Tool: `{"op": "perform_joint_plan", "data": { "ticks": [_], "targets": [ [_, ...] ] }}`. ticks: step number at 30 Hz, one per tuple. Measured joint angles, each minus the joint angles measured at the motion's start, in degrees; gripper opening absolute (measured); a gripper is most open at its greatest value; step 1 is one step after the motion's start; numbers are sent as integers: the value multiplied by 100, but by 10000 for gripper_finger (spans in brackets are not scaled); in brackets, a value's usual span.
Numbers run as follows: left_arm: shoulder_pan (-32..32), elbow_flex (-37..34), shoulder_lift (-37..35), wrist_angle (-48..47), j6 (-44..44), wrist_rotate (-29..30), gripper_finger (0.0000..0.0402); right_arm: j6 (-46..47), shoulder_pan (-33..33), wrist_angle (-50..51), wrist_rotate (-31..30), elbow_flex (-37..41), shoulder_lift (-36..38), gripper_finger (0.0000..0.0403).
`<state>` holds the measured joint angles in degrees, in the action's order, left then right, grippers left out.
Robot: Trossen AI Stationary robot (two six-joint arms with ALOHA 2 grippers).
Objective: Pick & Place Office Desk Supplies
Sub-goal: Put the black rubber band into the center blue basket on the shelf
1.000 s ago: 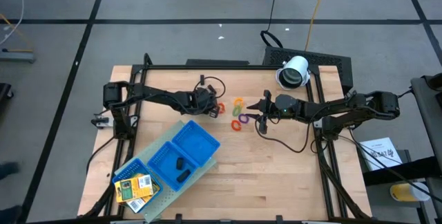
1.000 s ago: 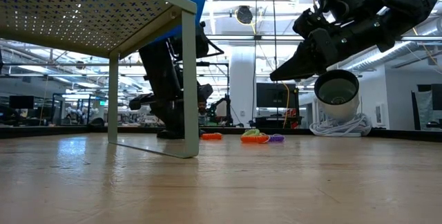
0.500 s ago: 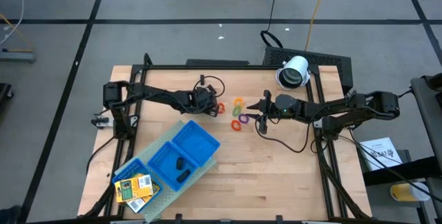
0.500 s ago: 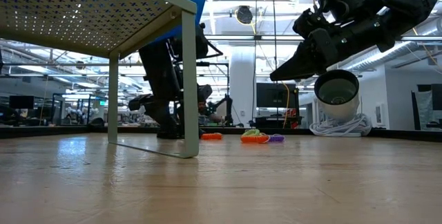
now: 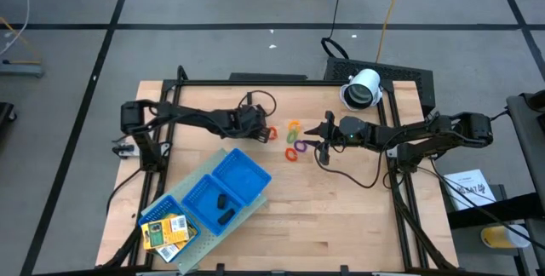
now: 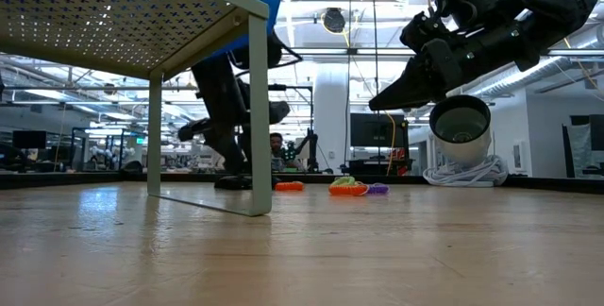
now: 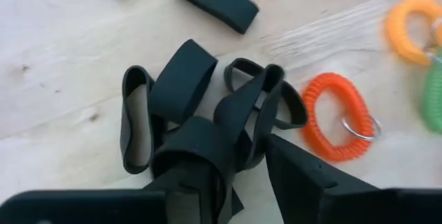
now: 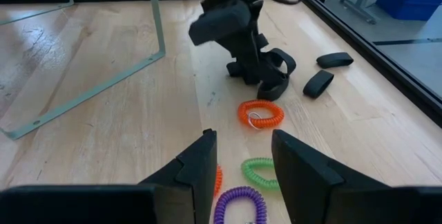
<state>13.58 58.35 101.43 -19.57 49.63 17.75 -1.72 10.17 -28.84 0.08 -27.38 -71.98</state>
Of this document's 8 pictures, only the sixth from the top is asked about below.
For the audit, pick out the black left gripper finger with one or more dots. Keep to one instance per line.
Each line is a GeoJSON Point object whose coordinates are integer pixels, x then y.
{"type": "Point", "coordinates": [226, 155]}
{"type": "Point", "coordinates": [243, 155]}

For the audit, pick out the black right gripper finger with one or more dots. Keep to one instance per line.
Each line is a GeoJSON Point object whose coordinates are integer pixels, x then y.
{"type": "Point", "coordinates": [408, 84]}
{"type": "Point", "coordinates": [410, 103]}

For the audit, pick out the purple coil wristband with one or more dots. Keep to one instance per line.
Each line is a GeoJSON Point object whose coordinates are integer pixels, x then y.
{"type": "Point", "coordinates": [379, 189]}

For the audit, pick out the green coil wristband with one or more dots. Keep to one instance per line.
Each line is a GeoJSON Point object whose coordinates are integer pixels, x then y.
{"type": "Point", "coordinates": [343, 181]}

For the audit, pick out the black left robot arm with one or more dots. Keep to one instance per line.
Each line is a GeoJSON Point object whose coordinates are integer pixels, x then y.
{"type": "Point", "coordinates": [212, 74]}

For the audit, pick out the white building column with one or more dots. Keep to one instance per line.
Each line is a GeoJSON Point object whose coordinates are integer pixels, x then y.
{"type": "Point", "coordinates": [330, 107]}

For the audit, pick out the pale green perforated shelf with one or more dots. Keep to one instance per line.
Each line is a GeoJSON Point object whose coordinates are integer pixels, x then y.
{"type": "Point", "coordinates": [118, 13]}

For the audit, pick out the dark standing panel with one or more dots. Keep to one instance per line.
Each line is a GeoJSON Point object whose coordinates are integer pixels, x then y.
{"type": "Point", "coordinates": [598, 131]}

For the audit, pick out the person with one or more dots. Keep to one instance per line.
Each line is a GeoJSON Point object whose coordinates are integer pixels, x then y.
{"type": "Point", "coordinates": [277, 143]}

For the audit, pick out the black computer monitor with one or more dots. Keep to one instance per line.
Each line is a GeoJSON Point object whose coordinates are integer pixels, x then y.
{"type": "Point", "coordinates": [377, 131]}

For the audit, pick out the orange coil wristband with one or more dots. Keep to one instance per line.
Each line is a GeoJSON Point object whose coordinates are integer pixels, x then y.
{"type": "Point", "coordinates": [349, 191]}
{"type": "Point", "coordinates": [289, 186]}

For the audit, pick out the black background rig frame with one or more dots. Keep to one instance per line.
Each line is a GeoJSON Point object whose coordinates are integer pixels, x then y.
{"type": "Point", "coordinates": [297, 88]}

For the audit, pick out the black background robot arm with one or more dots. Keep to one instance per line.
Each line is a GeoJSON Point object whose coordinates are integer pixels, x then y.
{"type": "Point", "coordinates": [312, 147]}

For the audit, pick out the small dark background monitor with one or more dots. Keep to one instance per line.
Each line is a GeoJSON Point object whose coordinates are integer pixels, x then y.
{"type": "Point", "coordinates": [28, 141]}

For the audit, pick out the silver ceiling duct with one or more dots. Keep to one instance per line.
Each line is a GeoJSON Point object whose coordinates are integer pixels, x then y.
{"type": "Point", "coordinates": [509, 81]}

